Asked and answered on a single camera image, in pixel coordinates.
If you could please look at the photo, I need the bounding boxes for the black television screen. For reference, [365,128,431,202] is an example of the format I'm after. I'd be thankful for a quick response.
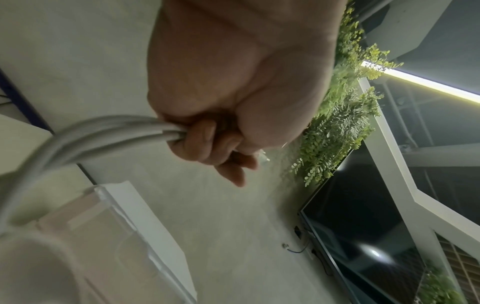
[298,142,477,304]

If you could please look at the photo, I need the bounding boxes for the white cable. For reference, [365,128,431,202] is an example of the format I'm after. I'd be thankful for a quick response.
[0,115,187,238]

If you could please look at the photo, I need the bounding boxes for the person's left hand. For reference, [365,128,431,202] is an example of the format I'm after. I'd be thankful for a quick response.
[146,0,349,188]

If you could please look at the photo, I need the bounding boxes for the green artificial plant wall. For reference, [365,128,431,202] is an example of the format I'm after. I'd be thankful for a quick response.
[289,0,404,188]

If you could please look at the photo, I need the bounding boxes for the small green plant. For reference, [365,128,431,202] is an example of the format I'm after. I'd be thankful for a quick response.
[418,264,466,304]

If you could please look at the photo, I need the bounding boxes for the LED light strip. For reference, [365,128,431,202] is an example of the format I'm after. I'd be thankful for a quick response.
[360,60,480,104]

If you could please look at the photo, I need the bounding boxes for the black cable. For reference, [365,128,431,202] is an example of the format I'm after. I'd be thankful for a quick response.
[282,226,331,268]

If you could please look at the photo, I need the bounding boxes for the clear plastic box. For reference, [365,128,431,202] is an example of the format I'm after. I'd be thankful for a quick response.
[35,185,196,304]

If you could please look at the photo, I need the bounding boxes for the white cabinet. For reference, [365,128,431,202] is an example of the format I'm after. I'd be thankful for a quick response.
[93,180,198,304]

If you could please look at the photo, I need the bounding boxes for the white frame beam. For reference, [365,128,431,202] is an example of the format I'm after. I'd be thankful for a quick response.
[356,77,480,253]

